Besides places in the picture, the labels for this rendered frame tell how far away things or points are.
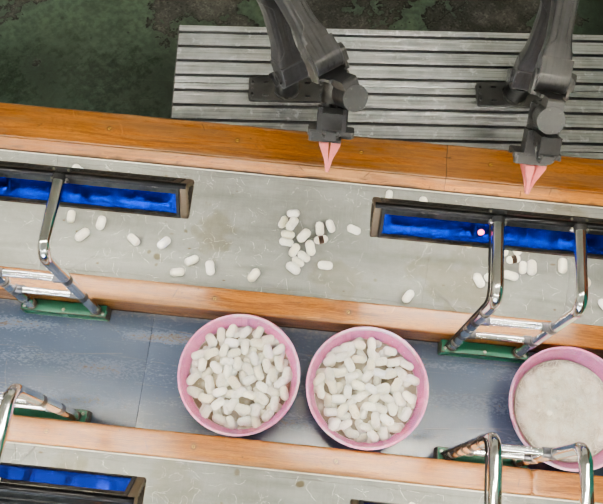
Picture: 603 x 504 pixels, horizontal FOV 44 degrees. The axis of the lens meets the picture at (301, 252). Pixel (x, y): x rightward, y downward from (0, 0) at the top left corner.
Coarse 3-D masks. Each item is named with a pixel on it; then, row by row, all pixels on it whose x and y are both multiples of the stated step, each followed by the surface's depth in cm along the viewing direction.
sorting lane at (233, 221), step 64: (256, 192) 178; (320, 192) 179; (384, 192) 179; (448, 192) 179; (0, 256) 172; (64, 256) 173; (128, 256) 173; (256, 256) 173; (320, 256) 173; (384, 256) 174; (448, 256) 174; (576, 320) 169
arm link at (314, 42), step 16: (288, 0) 156; (304, 0) 156; (288, 16) 157; (304, 16) 156; (304, 32) 155; (320, 32) 156; (304, 48) 156; (320, 48) 155; (336, 48) 156; (320, 64) 155; (336, 64) 157
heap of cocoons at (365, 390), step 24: (336, 360) 165; (360, 360) 165; (384, 360) 165; (336, 384) 165; (360, 384) 163; (384, 384) 163; (408, 384) 165; (336, 408) 162; (360, 408) 163; (384, 408) 162; (408, 408) 162; (336, 432) 162; (360, 432) 161; (384, 432) 160
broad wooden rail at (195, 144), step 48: (0, 144) 181; (48, 144) 180; (96, 144) 180; (144, 144) 180; (192, 144) 180; (240, 144) 180; (288, 144) 180; (384, 144) 180; (432, 144) 181; (480, 192) 179; (576, 192) 177
